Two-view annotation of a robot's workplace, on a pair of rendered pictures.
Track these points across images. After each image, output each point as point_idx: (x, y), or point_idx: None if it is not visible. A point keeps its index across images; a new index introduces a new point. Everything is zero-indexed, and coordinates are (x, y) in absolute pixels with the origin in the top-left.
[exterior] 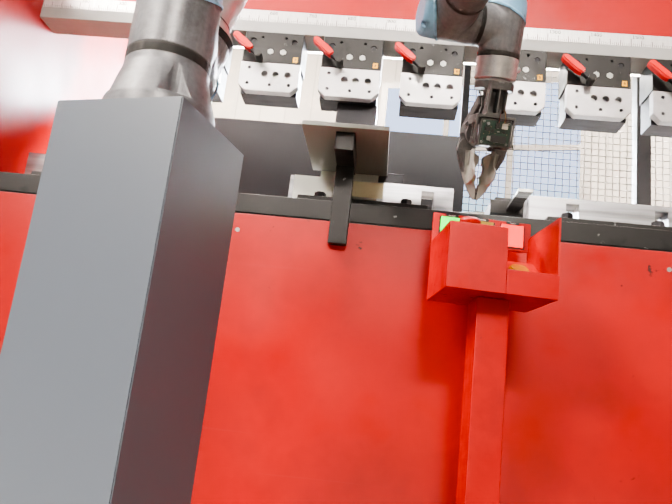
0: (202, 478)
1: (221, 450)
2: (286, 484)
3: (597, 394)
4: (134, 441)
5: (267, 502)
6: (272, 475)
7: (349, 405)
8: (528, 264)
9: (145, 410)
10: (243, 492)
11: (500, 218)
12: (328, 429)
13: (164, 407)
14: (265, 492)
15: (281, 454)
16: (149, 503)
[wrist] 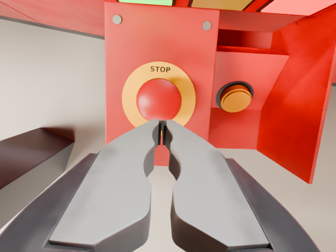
0: (20, 8)
1: (17, 3)
2: (74, 19)
3: None
4: (11, 214)
5: (68, 20)
6: (62, 15)
7: (91, 5)
8: (278, 60)
9: (4, 218)
10: (51, 16)
11: None
12: (83, 10)
13: (7, 208)
14: (64, 18)
15: (60, 11)
16: (29, 190)
